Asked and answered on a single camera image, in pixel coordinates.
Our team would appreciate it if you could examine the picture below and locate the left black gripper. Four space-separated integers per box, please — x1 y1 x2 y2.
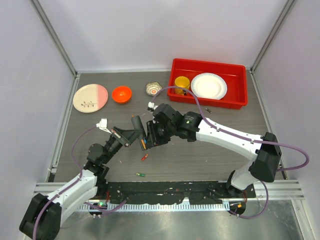
101 126 143 165

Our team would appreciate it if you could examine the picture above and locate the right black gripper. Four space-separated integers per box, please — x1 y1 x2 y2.
146 119 176 148

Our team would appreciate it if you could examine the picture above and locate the black remote control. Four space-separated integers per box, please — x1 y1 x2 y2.
131 115 147 151

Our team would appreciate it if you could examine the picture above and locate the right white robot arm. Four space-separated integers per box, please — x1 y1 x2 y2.
145 102 282 198

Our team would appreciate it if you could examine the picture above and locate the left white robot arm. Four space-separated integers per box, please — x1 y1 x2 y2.
19 127 143 240

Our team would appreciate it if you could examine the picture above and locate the green battery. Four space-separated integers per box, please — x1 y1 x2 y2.
136 172 146 177

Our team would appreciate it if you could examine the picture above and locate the orange bowl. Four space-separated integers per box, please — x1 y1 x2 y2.
111 86 132 104

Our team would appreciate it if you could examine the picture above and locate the small floral bowl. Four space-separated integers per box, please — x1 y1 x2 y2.
145 81 163 96

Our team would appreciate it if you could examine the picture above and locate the pink and cream plate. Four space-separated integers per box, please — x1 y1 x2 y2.
72 84 109 113

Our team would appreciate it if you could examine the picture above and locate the yellow mug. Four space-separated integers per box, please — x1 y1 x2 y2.
174 76 190 96

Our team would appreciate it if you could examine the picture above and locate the white paper plate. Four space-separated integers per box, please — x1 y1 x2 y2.
190 73 228 100

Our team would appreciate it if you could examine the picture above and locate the red plastic bin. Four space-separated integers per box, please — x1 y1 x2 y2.
168 58 248 110

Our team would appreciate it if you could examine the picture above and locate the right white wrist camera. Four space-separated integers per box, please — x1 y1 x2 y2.
147 101 156 112

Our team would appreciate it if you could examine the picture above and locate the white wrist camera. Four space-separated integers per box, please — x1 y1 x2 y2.
96 118 111 134
147 101 156 112

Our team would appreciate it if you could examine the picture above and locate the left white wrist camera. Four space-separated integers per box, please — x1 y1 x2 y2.
96 118 111 134

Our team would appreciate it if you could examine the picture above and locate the white slotted cable duct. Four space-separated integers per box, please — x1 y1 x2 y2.
77 202 230 212

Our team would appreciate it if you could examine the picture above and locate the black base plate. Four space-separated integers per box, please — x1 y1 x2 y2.
94 181 256 205

